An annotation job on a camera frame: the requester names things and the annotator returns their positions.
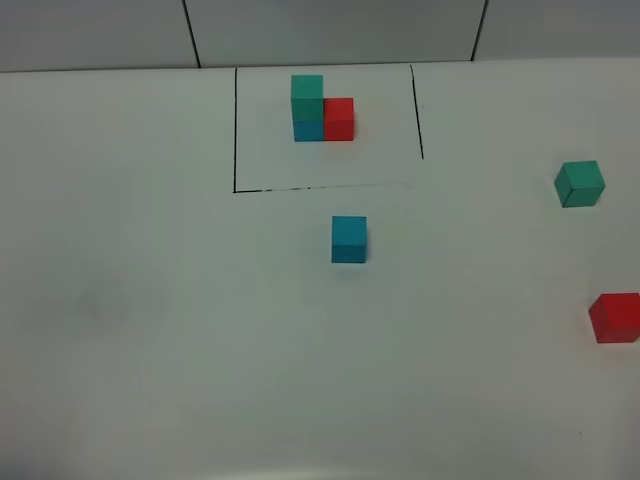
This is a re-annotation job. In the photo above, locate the blue template block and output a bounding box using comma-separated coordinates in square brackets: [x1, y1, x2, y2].
[293, 120, 324, 142]

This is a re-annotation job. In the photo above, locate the green template block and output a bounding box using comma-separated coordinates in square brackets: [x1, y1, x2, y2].
[290, 75, 324, 122]

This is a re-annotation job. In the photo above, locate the red template block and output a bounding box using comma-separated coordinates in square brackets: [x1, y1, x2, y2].
[323, 97, 355, 141]

